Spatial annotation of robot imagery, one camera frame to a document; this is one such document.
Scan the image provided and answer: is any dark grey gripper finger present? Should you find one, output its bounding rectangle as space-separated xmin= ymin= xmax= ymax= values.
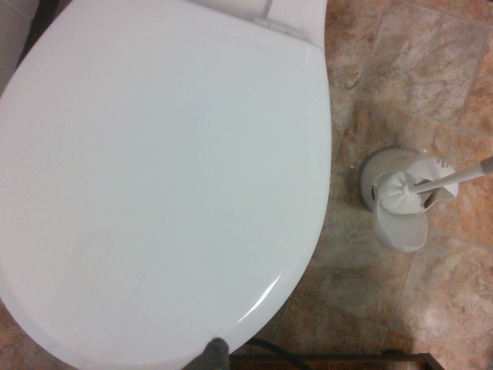
xmin=183 ymin=336 xmax=233 ymax=370

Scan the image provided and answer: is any white toilet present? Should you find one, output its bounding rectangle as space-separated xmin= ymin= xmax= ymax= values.
xmin=0 ymin=0 xmax=334 ymax=370

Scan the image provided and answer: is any white toilet brush holder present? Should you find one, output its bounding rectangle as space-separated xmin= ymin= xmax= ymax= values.
xmin=360 ymin=147 xmax=460 ymax=253

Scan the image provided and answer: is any white seat hinge cap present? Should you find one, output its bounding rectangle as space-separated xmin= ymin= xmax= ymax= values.
xmin=253 ymin=17 xmax=306 ymax=39

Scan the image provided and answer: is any white cabinet with black base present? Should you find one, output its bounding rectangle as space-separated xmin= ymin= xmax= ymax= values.
xmin=0 ymin=0 xmax=44 ymax=92

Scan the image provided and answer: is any black cable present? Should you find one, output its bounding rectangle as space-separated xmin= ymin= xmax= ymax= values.
xmin=246 ymin=337 xmax=300 ymax=360

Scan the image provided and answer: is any white toilet brush grey handle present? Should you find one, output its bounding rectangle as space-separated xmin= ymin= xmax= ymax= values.
xmin=373 ymin=155 xmax=493 ymax=215

